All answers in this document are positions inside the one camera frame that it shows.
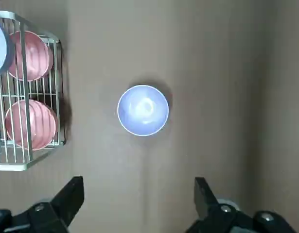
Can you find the pink bowl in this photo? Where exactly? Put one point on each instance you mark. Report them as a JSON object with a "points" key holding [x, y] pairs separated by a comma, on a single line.
{"points": [[35, 58], [42, 126]]}

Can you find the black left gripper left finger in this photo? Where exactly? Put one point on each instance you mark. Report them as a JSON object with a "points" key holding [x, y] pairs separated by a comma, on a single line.
{"points": [[54, 213]]}

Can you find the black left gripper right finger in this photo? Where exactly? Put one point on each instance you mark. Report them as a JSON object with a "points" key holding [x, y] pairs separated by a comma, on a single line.
{"points": [[219, 218]]}

